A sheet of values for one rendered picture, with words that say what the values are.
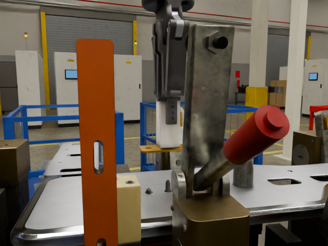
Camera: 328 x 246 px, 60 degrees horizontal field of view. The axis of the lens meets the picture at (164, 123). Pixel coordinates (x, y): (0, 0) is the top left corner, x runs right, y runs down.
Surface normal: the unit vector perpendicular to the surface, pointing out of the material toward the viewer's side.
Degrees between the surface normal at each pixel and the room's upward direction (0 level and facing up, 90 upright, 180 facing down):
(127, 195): 90
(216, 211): 0
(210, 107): 99
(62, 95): 90
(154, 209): 0
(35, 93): 90
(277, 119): 57
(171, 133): 89
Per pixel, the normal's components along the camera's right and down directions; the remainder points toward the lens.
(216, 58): 0.22, 0.28
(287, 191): 0.00, -0.99
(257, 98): 0.39, 0.12
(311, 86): -0.92, 0.05
